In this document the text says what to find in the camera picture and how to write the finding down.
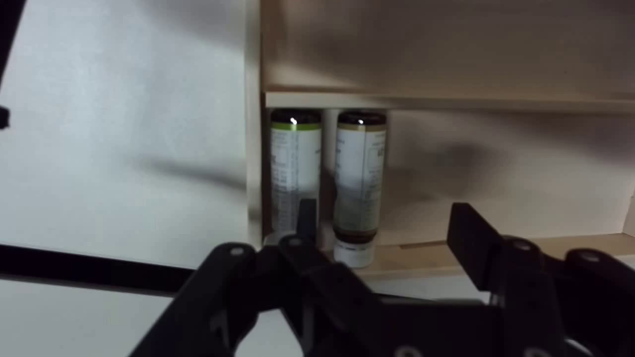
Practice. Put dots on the bottle with green-edged label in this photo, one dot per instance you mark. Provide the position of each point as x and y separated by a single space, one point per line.
295 165

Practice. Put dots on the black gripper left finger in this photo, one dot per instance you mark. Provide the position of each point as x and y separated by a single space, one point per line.
331 290

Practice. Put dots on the brown bottle with white cap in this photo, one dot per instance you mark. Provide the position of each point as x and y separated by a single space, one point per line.
360 179

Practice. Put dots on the light wooden compartment box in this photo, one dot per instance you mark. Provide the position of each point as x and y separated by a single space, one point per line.
497 66

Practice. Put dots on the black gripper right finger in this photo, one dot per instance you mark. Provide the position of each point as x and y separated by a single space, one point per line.
479 248

